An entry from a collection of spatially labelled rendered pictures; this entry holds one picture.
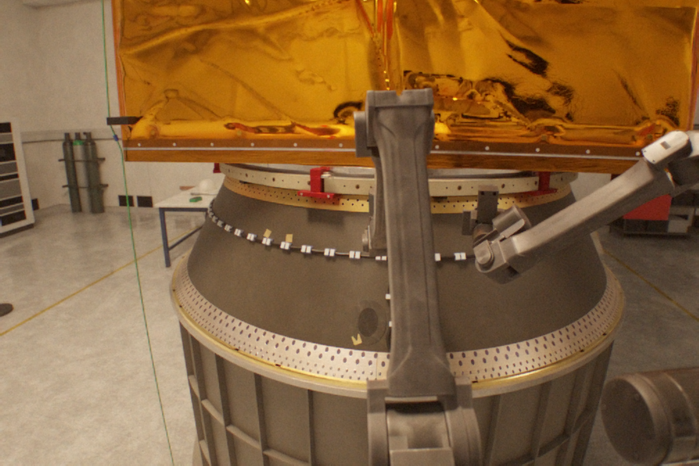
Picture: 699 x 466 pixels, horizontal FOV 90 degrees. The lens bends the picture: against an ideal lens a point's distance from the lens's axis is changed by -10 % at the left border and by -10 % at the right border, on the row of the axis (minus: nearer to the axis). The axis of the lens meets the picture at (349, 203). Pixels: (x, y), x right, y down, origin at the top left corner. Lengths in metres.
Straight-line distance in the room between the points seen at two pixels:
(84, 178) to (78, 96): 1.67
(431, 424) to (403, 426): 0.03
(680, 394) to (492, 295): 0.95
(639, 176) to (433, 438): 0.57
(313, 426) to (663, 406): 1.14
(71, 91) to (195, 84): 8.22
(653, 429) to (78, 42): 9.47
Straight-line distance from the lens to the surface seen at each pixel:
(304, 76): 1.27
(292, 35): 1.30
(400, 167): 0.42
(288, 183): 1.31
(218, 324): 1.45
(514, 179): 1.33
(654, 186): 0.79
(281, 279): 1.30
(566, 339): 1.46
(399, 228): 0.40
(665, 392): 0.37
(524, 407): 1.45
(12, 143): 8.44
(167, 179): 8.27
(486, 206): 0.90
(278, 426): 1.47
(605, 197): 0.79
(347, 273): 1.21
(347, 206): 1.25
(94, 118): 9.19
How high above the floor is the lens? 1.91
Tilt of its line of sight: 13 degrees down
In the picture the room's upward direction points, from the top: straight up
